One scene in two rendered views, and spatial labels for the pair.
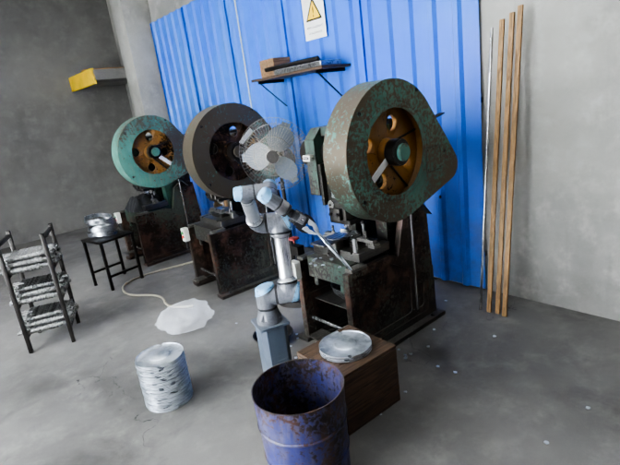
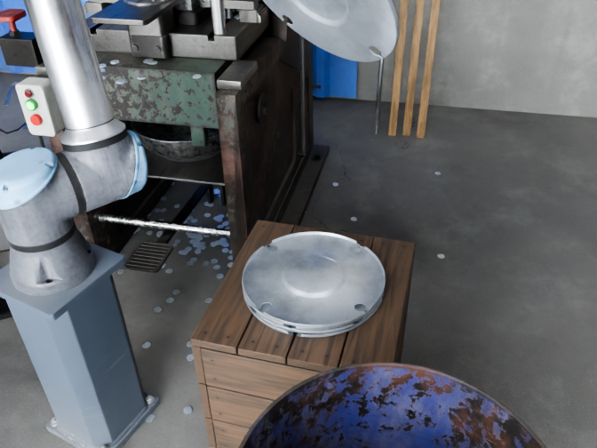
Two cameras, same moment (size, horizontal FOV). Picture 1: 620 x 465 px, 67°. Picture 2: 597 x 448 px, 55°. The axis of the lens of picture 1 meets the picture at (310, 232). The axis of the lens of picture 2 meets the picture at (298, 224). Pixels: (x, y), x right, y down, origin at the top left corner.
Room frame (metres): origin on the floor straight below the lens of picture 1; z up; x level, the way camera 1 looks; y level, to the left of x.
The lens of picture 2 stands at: (1.59, 0.46, 1.15)
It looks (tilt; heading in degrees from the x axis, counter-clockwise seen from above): 36 degrees down; 322
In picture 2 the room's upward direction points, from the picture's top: 1 degrees counter-clockwise
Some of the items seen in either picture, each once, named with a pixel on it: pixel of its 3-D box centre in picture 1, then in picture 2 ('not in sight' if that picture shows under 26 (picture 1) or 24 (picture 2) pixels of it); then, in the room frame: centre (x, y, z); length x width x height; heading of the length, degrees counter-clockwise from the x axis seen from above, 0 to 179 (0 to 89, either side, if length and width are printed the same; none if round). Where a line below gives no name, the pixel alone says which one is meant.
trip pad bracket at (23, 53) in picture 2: (297, 256); (31, 68); (3.17, 0.11, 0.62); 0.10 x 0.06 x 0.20; 39
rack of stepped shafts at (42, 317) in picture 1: (39, 286); not in sight; (3.71, 2.30, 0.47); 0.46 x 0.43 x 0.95; 109
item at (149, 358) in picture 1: (159, 354); not in sight; (2.57, 1.01, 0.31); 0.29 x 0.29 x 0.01
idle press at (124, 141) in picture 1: (171, 184); not in sight; (5.98, 1.69, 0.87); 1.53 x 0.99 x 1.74; 132
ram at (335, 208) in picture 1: (339, 196); not in sight; (3.04, -0.23, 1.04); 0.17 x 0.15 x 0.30; 129
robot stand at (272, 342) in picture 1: (275, 353); (82, 349); (2.55, 0.31, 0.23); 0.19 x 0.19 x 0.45; 23
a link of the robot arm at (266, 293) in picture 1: (267, 294); (34, 194); (2.55, 0.30, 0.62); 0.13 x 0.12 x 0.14; 91
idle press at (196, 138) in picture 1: (251, 191); not in sight; (4.64, 0.53, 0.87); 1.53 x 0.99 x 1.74; 127
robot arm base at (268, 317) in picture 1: (268, 313); (47, 248); (2.55, 0.31, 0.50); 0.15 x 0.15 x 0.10
